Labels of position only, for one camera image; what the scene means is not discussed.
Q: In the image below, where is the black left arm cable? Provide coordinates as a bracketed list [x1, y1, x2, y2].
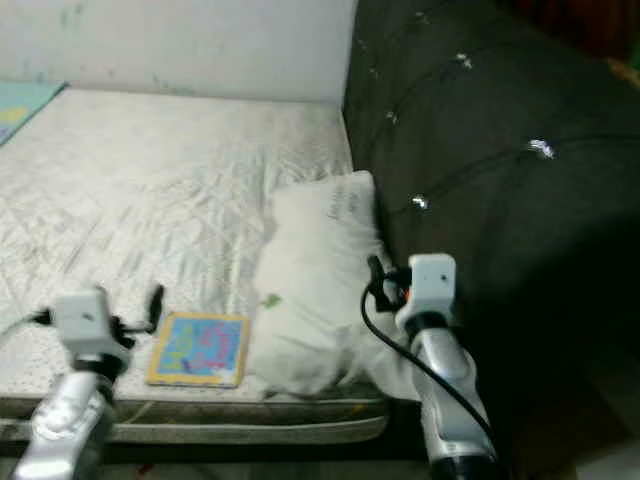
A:
[0, 312, 56, 336]

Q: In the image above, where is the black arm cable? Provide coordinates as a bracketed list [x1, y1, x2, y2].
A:
[360, 285, 501, 441]
[0, 312, 56, 336]

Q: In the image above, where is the white dotted mattress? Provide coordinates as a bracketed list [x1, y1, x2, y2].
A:
[0, 88, 391, 446]

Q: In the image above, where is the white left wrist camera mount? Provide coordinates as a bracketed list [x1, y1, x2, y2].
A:
[52, 288, 126, 359]

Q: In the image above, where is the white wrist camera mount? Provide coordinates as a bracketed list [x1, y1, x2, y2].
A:
[52, 288, 126, 359]
[395, 253, 458, 336]

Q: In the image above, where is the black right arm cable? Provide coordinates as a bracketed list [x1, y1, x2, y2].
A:
[360, 285, 501, 441]

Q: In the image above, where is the teal blanket with colourful hearts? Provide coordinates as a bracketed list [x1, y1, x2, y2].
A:
[0, 80, 66, 146]

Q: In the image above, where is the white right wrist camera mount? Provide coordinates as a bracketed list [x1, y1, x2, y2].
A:
[395, 253, 458, 336]

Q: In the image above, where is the black tufted headboard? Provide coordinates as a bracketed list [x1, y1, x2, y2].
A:
[342, 0, 640, 471]

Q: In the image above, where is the white pillow with tree print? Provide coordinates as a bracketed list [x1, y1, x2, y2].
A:
[245, 170, 426, 401]

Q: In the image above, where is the colourful children's board book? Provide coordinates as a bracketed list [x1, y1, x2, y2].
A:
[145, 310, 251, 389]

